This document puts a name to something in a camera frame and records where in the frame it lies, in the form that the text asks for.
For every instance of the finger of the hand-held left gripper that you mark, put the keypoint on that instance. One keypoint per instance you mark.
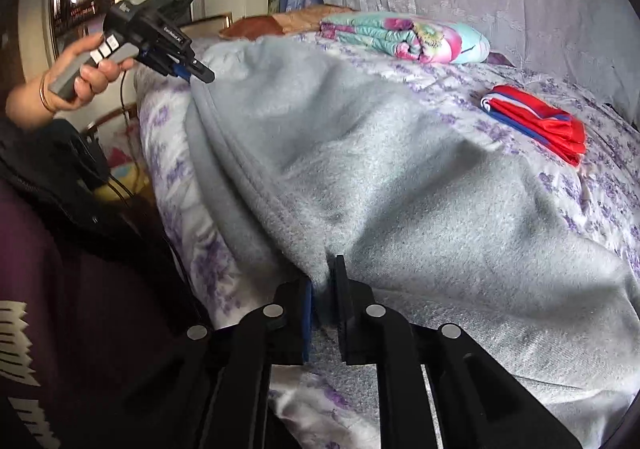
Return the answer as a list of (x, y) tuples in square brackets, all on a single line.
[(204, 72), (176, 68)]

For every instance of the grey fleece pants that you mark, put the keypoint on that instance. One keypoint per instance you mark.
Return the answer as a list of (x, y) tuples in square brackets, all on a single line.
[(400, 209)]

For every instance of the folded teal pink floral quilt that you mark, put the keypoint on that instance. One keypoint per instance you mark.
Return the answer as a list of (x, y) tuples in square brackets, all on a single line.
[(405, 36)]

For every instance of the person's dark printed sweater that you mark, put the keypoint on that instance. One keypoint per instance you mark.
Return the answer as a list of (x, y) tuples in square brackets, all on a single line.
[(75, 279)]

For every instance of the brown pillow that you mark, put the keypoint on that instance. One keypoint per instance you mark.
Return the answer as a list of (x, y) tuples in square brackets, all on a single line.
[(280, 21)]

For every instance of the folded red blue garment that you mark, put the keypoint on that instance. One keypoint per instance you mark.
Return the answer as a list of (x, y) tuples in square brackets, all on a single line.
[(540, 124)]

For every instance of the wooden bed frame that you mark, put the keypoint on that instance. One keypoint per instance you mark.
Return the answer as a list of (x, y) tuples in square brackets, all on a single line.
[(115, 116)]

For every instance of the purple floral bed sheet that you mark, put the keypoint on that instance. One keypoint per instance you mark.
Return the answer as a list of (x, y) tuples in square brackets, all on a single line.
[(170, 169)]

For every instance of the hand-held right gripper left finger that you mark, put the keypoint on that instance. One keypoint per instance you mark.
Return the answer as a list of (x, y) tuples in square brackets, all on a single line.
[(306, 324)]

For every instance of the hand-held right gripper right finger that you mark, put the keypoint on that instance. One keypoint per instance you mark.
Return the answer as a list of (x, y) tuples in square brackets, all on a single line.
[(341, 309)]

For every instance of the person's left hand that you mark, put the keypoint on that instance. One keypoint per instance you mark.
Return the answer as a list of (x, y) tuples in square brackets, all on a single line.
[(95, 76)]

